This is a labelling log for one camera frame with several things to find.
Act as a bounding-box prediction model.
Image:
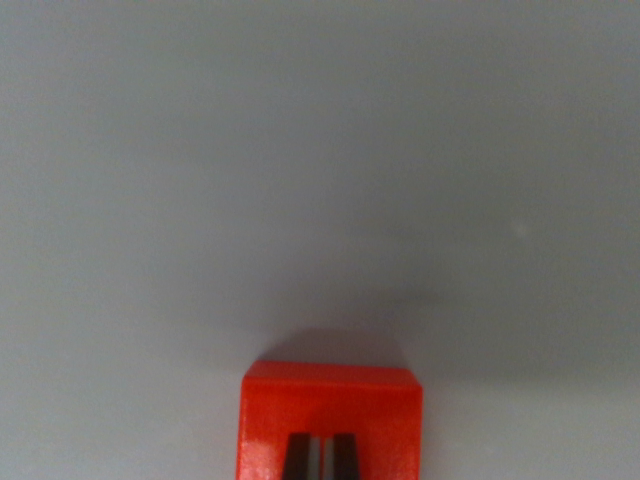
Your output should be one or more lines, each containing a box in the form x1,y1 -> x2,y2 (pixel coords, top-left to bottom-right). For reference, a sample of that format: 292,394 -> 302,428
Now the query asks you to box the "red cube block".
235,359 -> 425,480

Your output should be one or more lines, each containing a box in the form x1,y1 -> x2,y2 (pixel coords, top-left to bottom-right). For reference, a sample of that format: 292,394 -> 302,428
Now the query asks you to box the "white plastic bin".
0,0 -> 640,480

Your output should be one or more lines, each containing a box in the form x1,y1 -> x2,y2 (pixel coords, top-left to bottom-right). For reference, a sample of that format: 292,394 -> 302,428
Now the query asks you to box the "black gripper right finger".
323,432 -> 363,480

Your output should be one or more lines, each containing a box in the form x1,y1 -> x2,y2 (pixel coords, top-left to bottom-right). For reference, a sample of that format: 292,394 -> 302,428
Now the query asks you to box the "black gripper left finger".
280,432 -> 322,480

